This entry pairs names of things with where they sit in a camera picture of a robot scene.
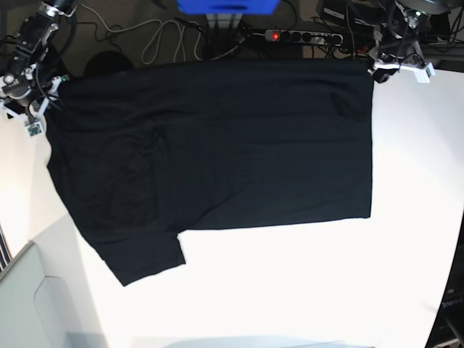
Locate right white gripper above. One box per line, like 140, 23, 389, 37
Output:
1, 64, 62, 123

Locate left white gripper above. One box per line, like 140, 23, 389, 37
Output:
367, 38, 428, 83

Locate black T-shirt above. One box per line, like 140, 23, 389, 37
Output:
46, 59, 374, 285

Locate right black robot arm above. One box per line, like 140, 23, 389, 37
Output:
1, 1, 80, 128

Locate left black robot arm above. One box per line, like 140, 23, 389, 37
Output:
368, 1, 462, 83

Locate black power strip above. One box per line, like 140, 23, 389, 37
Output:
264, 29, 344, 47

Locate blue plastic box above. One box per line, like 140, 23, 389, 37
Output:
176, 0, 280, 15

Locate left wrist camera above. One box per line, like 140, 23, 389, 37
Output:
414, 62, 436, 83

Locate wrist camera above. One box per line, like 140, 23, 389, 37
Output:
25, 120, 45, 138
414, 62, 436, 83

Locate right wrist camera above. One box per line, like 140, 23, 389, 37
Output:
25, 120, 45, 138

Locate grey looped cable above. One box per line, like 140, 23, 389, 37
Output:
78, 7, 242, 66

